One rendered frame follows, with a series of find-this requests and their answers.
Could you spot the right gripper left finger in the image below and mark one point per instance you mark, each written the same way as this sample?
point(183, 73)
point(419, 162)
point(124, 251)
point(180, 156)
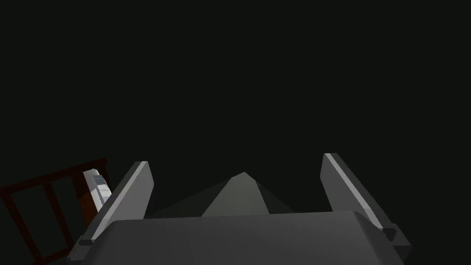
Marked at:
point(137, 191)

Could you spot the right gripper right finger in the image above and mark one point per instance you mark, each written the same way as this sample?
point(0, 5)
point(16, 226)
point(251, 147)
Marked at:
point(336, 187)

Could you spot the white grey oblong object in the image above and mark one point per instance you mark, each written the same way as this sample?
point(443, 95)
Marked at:
point(98, 187)

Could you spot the dark red wooden frame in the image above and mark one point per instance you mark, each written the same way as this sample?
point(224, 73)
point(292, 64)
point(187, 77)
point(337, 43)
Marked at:
point(22, 217)

